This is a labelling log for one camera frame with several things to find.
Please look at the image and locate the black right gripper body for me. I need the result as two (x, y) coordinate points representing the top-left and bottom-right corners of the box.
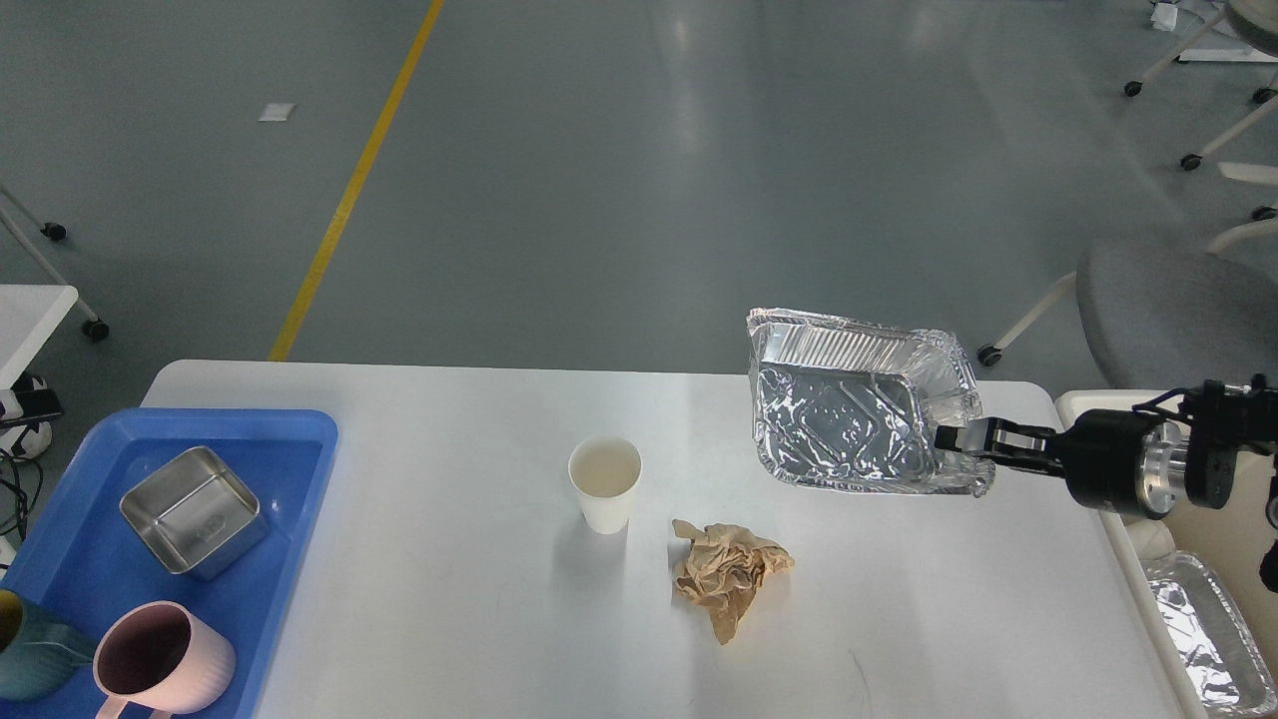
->
(1053, 409), (1187, 520)

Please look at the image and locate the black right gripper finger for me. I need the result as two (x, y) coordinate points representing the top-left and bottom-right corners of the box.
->
(935, 418), (1057, 453)
(950, 438), (1066, 478)

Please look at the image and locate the aluminium foil tray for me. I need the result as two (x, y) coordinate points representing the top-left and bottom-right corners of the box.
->
(748, 307), (996, 497)

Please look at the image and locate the brown paper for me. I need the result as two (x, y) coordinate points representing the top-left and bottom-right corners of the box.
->
(672, 518), (796, 646)

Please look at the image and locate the white paper cup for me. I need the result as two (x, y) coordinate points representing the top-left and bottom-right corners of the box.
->
(567, 435), (643, 535)

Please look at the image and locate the stainless steel tray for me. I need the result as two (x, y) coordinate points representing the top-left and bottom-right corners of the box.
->
(119, 444), (268, 581)

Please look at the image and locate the pink ribbed mug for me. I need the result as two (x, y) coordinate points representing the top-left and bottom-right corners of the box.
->
(92, 600), (236, 718)

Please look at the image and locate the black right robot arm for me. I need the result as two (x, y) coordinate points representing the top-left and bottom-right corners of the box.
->
(933, 374), (1277, 518)

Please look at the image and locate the white cup in bin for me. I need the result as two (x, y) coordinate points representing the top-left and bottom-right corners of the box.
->
(1123, 518), (1177, 563)

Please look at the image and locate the beige plastic bin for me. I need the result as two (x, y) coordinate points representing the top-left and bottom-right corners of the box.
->
(1056, 390), (1278, 719)

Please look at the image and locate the grey office chair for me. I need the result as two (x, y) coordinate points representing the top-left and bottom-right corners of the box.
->
(976, 240), (1277, 388)

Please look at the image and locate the foil tray in bin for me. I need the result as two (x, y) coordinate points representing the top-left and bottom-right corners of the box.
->
(1141, 550), (1277, 718)

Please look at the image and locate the white chair base with casters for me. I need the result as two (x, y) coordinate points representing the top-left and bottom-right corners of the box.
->
(1123, 0), (1278, 223)

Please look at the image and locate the black white sneaker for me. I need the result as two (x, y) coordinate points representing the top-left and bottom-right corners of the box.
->
(1, 372), (63, 461)

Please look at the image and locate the white side table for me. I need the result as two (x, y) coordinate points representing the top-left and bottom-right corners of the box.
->
(0, 185), (111, 400)

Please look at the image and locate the teal ceramic mug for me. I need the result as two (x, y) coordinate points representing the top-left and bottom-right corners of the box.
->
(1, 590), (98, 702)

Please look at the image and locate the black cable on floor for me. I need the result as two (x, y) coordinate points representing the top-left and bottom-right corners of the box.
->
(0, 447), (45, 545)

